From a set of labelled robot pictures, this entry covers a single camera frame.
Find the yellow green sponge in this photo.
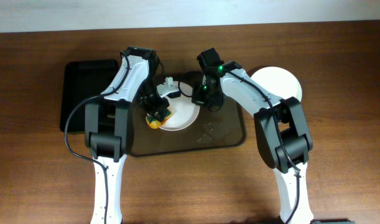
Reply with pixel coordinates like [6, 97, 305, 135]
[146, 113, 172, 129]

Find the pink white plate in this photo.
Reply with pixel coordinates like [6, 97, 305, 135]
[159, 81, 200, 131]

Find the light green plate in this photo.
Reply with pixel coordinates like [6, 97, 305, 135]
[251, 67, 302, 101]

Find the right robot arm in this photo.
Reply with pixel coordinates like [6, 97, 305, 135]
[192, 59, 314, 224]

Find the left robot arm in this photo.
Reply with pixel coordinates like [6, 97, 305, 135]
[85, 47, 172, 223]

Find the brown serving tray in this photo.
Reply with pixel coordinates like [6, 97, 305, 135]
[130, 97, 246, 157]

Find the black plastic tray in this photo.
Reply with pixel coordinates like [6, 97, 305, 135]
[60, 59, 119, 131]

